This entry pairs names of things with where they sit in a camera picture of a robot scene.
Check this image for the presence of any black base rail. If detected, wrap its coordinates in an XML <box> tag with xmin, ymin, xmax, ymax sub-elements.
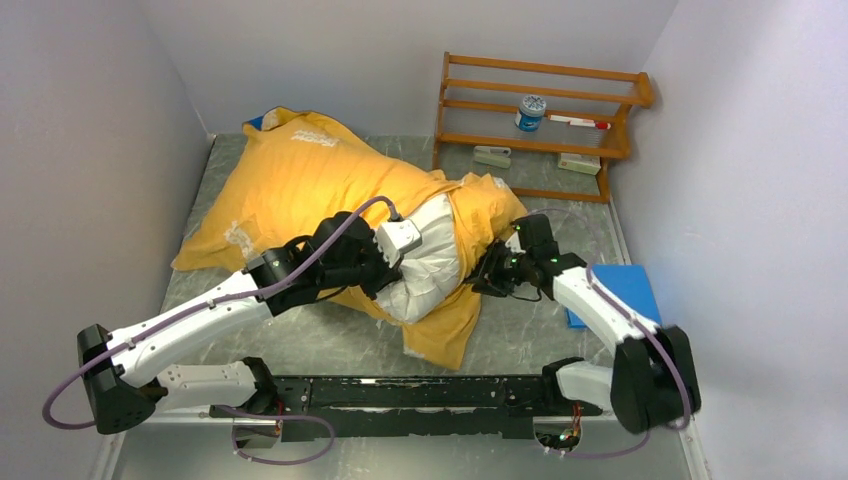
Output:
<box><xmin>239</xmin><ymin>374</ymin><xmax>602</xmax><ymax>442</ymax></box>

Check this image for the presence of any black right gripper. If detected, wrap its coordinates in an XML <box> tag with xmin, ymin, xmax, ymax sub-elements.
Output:
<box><xmin>460</xmin><ymin>236</ymin><xmax>533</xmax><ymax>297</ymax></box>

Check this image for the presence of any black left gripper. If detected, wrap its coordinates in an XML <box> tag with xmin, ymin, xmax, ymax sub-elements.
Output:
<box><xmin>321</xmin><ymin>226</ymin><xmax>403</xmax><ymax>298</ymax></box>

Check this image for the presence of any blue foam pad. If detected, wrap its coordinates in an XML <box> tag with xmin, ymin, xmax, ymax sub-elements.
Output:
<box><xmin>592</xmin><ymin>264</ymin><xmax>663</xmax><ymax>325</ymax></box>

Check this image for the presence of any blue round jar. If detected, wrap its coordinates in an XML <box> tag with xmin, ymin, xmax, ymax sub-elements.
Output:
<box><xmin>514</xmin><ymin>94</ymin><xmax>547</xmax><ymax>132</ymax></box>

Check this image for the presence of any orange wooden rack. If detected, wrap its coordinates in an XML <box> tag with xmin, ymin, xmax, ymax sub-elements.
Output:
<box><xmin>431</xmin><ymin>52</ymin><xmax>656</xmax><ymax>204</ymax></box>

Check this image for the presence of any white pillow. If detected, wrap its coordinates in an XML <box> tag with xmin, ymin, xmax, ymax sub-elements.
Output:
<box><xmin>376</xmin><ymin>194</ymin><xmax>461</xmax><ymax>324</ymax></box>

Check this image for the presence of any red and white marker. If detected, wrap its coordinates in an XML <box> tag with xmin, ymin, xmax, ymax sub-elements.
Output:
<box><xmin>547</xmin><ymin>114</ymin><xmax>612</xmax><ymax>130</ymax></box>

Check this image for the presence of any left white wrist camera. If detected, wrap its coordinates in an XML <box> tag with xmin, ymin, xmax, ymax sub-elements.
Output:
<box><xmin>375</xmin><ymin>219</ymin><xmax>423</xmax><ymax>268</ymax></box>

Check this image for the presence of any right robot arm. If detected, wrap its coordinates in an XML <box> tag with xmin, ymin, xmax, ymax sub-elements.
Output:
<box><xmin>465</xmin><ymin>213</ymin><xmax>701</xmax><ymax>434</ymax></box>

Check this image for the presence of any blue and orange pillowcase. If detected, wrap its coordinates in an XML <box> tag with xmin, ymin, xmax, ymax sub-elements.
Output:
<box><xmin>173</xmin><ymin>107</ymin><xmax>526</xmax><ymax>370</ymax></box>

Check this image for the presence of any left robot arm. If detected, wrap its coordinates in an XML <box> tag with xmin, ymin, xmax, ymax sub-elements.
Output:
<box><xmin>77</xmin><ymin>212</ymin><xmax>422</xmax><ymax>434</ymax></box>

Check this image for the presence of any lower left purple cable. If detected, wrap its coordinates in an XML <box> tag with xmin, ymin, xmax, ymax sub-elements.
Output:
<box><xmin>218</xmin><ymin>405</ymin><xmax>337</xmax><ymax>467</ymax></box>

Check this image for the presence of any small white box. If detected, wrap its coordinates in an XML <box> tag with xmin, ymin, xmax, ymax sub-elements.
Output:
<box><xmin>557</xmin><ymin>153</ymin><xmax>601</xmax><ymax>176</ymax></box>

